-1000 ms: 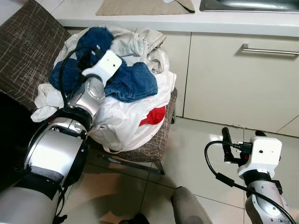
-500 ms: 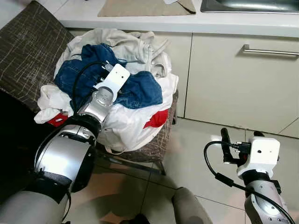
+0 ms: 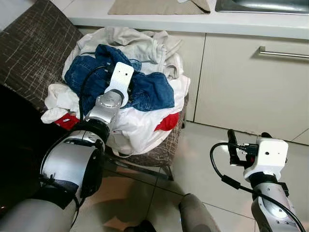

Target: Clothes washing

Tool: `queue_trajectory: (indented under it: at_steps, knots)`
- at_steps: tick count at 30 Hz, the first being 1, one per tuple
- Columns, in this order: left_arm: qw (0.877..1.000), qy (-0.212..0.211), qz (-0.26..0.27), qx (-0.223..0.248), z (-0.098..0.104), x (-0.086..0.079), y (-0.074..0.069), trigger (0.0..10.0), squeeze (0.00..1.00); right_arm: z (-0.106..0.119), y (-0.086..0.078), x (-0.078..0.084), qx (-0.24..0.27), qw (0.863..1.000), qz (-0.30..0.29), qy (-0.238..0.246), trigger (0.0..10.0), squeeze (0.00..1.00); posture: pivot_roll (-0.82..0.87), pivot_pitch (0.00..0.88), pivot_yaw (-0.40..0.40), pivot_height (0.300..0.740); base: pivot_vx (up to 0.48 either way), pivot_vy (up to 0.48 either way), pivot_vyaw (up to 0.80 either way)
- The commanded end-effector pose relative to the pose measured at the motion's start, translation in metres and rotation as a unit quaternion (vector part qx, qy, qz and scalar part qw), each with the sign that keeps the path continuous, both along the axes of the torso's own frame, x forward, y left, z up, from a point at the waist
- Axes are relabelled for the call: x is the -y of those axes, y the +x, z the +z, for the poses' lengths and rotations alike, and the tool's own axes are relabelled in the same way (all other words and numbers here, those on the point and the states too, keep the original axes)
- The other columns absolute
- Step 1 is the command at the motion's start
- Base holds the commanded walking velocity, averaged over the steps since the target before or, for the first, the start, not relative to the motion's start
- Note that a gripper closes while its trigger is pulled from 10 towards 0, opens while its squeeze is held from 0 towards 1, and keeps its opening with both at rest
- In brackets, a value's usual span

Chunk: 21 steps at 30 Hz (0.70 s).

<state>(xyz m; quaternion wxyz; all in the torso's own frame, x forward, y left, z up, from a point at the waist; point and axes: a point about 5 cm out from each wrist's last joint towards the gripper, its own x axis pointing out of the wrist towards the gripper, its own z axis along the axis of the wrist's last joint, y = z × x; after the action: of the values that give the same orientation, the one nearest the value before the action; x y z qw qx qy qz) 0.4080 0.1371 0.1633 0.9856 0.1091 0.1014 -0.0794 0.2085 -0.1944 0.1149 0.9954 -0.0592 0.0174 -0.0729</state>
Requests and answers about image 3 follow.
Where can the blue denim jeans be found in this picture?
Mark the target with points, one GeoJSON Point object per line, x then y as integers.
{"type": "Point", "coordinates": [149, 92]}

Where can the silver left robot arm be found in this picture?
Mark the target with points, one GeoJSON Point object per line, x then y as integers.
{"type": "Point", "coordinates": [67, 164]}

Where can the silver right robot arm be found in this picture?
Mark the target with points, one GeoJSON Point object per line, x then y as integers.
{"type": "Point", "coordinates": [273, 212]}

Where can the white garment with red print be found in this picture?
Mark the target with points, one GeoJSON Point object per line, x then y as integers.
{"type": "Point", "coordinates": [135, 125]}

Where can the cream sweatshirt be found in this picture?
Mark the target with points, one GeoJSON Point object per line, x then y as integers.
{"type": "Point", "coordinates": [140, 46]}

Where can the beige cabinet drawer front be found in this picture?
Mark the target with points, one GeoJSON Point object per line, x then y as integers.
{"type": "Point", "coordinates": [241, 92]}

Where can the narrow beige cabinet door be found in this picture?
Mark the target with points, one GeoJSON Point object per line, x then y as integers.
{"type": "Point", "coordinates": [193, 72]}

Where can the beige counter mat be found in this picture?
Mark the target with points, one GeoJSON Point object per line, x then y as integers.
{"type": "Point", "coordinates": [154, 7]}

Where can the brown woven fabric chair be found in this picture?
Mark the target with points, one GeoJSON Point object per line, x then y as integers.
{"type": "Point", "coordinates": [29, 48]}

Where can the stainless steel sink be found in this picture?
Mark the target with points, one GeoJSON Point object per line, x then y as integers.
{"type": "Point", "coordinates": [260, 6]}

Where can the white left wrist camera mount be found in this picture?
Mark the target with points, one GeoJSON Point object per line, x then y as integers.
{"type": "Point", "coordinates": [119, 77]}

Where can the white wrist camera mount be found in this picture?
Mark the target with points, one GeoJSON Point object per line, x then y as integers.
{"type": "Point", "coordinates": [268, 154]}
{"type": "Point", "coordinates": [119, 77]}

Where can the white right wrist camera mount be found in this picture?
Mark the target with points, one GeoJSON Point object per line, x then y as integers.
{"type": "Point", "coordinates": [268, 154]}

